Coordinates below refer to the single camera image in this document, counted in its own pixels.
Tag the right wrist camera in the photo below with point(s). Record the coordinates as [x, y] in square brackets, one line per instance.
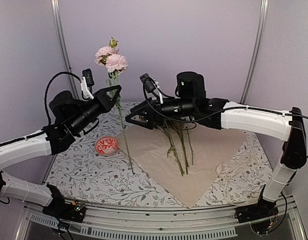
[151, 87]

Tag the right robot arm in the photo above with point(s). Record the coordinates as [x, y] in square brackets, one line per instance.
[287, 126]

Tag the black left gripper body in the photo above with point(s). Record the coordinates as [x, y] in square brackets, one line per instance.
[82, 120]

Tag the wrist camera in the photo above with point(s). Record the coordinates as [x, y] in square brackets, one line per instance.
[151, 87]
[87, 83]

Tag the left aluminium frame post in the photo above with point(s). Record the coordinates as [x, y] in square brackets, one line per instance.
[56, 13]

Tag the pale pink white flower stem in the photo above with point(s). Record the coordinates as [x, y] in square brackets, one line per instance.
[110, 58]

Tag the right arm base board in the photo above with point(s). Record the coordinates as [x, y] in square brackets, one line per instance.
[261, 217]

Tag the beige wrapping paper sheet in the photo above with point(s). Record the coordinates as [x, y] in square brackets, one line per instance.
[148, 149]

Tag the right aluminium frame post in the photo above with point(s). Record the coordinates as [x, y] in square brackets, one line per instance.
[264, 4]

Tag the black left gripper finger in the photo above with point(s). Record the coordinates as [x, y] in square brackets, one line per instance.
[104, 92]
[115, 94]

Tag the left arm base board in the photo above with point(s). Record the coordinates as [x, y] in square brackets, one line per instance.
[61, 210]

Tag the red white patterned dish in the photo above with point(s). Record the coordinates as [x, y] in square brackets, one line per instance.
[106, 146]

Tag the blue fake flower stem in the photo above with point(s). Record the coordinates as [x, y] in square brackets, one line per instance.
[182, 140]

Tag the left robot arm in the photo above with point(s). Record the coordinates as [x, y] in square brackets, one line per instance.
[28, 147]

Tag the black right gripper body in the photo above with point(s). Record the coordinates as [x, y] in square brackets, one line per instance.
[186, 106]

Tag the yellow fake flower stem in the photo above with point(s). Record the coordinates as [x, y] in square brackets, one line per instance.
[190, 145]

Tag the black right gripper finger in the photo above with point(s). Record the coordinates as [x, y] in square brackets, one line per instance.
[144, 123]
[142, 108]

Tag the white lace ribbon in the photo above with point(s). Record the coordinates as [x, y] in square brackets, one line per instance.
[243, 177]

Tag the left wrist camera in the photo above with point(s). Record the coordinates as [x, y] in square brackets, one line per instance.
[87, 83]

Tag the aluminium frame post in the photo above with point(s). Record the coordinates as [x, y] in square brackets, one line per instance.
[56, 13]
[264, 4]

